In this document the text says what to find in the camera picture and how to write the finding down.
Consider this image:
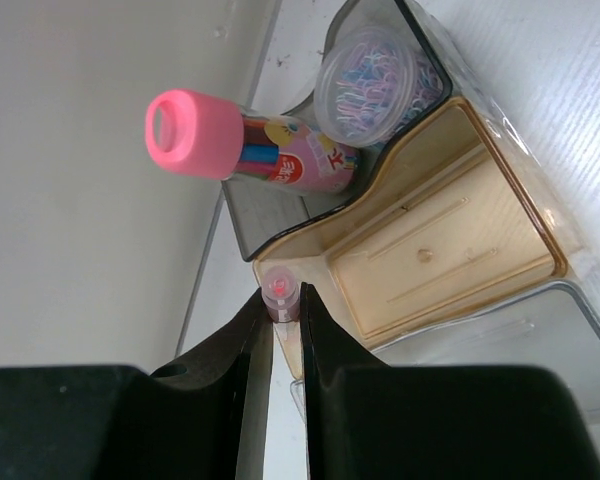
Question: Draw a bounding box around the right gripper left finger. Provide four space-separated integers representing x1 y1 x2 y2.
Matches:
0 294 273 479

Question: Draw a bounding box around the clear paperclip jar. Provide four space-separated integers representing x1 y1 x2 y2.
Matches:
313 25 443 147

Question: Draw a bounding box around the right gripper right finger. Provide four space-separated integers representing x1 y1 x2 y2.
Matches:
299 284 600 479

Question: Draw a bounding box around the tiered clear desk organizer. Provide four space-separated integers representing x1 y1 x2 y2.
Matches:
219 0 600 426

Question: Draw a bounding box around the pink capped marker tube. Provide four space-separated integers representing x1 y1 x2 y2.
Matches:
145 89 360 195

